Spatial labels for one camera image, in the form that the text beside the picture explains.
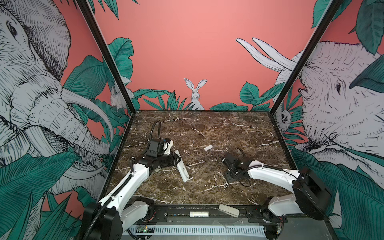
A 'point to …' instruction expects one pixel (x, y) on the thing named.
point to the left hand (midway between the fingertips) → (180, 157)
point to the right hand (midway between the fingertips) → (228, 174)
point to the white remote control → (181, 168)
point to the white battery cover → (208, 147)
